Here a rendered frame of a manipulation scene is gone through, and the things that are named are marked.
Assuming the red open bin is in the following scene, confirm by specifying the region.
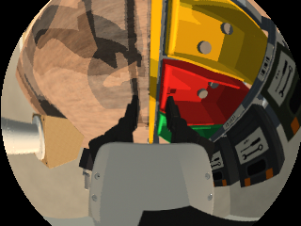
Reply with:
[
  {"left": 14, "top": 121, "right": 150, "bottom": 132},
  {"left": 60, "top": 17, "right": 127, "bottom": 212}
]
[{"left": 159, "top": 58, "right": 249, "bottom": 125}]

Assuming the yellow bar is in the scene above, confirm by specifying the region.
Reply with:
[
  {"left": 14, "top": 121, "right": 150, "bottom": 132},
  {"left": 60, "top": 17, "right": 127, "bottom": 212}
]
[{"left": 150, "top": 0, "right": 162, "bottom": 143}]

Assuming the green bin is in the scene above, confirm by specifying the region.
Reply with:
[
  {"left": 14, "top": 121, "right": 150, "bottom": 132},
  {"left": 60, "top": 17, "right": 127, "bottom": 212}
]
[{"left": 157, "top": 110, "right": 223, "bottom": 143}]

